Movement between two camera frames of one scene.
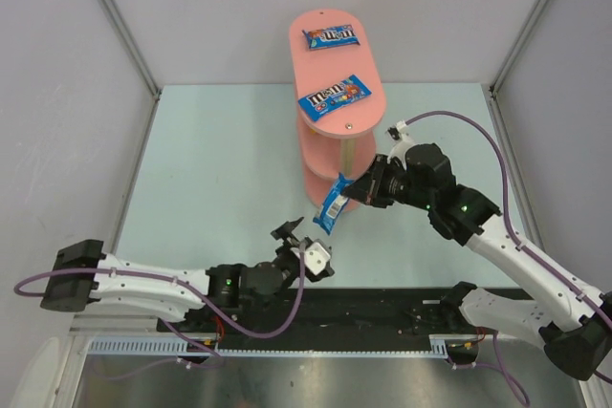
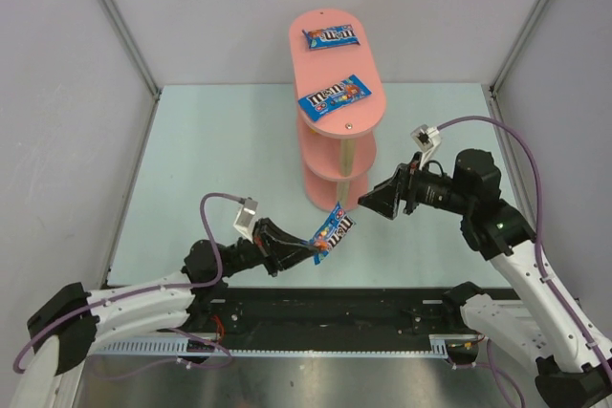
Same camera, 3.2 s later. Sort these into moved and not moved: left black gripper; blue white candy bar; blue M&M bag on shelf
Moved: blue white candy bar; left black gripper
Not moved: blue M&M bag on shelf
